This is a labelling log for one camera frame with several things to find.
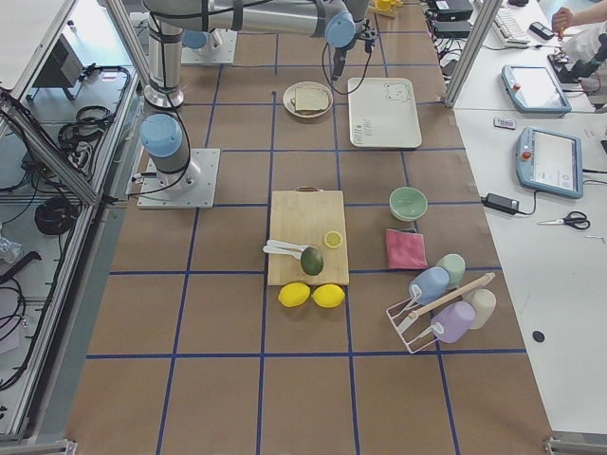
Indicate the cream bear tray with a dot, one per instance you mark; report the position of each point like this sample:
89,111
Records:
382,113

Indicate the green lime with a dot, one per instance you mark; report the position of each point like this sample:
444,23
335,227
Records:
311,261

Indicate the pink cloth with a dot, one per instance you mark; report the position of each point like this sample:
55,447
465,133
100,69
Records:
405,250

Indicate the blue teach pendant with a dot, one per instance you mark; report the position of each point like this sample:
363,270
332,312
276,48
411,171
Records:
550,162
534,90

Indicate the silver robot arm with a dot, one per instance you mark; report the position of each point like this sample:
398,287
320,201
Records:
202,41
342,24

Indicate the green cup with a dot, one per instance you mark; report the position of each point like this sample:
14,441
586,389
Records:
455,265

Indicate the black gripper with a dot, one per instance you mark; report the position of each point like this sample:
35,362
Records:
339,56

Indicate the yellow lemon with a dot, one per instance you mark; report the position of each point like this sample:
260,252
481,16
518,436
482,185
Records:
294,294
328,296

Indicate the upper blue teach pendant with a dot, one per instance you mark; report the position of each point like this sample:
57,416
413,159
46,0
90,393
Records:
534,90

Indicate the white round plate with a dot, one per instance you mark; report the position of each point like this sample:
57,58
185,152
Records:
289,94

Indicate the cream cup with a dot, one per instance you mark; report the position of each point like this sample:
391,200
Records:
483,301

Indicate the left yellow lemon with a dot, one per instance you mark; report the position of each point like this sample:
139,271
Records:
294,294

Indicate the purple cup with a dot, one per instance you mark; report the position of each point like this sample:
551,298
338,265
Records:
453,321

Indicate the lower blue teach pendant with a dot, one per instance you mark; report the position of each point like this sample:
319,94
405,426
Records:
550,162

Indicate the white wire cup rack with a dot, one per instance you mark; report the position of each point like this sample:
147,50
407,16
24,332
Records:
412,322

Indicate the lemon half slice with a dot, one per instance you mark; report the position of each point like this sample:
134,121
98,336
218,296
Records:
333,239

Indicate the small black power adapter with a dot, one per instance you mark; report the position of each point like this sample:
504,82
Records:
500,203

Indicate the light green bowl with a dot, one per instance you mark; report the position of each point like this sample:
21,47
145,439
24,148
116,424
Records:
407,204

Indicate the black scissors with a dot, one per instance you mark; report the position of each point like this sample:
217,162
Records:
574,219

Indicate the plain bread slice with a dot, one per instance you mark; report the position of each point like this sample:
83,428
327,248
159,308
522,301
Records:
309,100

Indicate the wooden cutting board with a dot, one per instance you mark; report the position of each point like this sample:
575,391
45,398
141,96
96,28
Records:
302,218

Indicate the right yellow lemon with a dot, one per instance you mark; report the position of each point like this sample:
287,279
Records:
328,296

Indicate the blue cup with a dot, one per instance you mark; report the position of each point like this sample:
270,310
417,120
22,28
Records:
429,285

